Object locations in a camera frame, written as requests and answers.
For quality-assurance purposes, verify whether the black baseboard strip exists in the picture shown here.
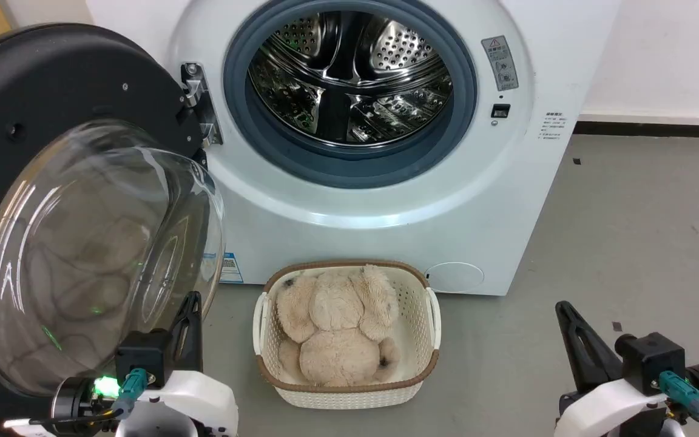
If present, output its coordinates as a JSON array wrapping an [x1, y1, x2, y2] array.
[[573, 121, 699, 140]]

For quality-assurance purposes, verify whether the white front-load washing machine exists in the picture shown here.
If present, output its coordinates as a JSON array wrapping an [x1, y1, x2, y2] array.
[[86, 0, 623, 296]]

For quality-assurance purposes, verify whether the stainless steel washer drum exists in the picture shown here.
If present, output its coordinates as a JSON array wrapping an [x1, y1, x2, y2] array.
[[247, 10, 454, 147]]

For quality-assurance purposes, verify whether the black round washer door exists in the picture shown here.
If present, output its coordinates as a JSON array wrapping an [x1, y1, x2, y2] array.
[[0, 23, 226, 437]]

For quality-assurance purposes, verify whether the beige plush toy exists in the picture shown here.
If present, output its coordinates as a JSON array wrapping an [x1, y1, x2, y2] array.
[[275, 265, 401, 388]]

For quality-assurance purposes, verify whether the right cable teal connector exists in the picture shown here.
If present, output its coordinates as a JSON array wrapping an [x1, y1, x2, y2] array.
[[658, 370, 699, 437]]

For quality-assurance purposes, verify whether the metal door hinge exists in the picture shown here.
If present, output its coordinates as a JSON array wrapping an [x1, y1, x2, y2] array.
[[181, 62, 224, 146]]

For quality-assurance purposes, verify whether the blue energy sticker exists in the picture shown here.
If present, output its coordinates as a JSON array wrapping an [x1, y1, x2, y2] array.
[[203, 252, 245, 284]]

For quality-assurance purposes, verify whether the left cable teal connector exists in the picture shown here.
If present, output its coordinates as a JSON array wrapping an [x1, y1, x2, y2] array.
[[2, 367, 147, 427]]

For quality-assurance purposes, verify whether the cable teal connector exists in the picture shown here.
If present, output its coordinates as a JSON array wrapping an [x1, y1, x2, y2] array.
[[2, 367, 147, 427], [658, 370, 699, 437]]

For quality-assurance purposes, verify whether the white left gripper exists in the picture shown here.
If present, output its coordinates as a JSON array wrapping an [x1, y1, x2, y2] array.
[[52, 291, 239, 437]]

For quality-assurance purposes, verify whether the white laundry basket brown rim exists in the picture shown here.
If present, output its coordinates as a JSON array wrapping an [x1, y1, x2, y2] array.
[[252, 260, 442, 410]]

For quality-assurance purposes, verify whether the round white filter cover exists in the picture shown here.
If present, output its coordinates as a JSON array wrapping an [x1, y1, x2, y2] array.
[[425, 262, 485, 293]]

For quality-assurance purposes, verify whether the grey warning label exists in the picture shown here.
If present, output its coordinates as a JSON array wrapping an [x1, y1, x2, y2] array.
[[481, 35, 519, 92]]

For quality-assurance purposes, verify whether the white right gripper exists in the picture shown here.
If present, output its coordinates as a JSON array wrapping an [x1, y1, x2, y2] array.
[[553, 300, 699, 437]]

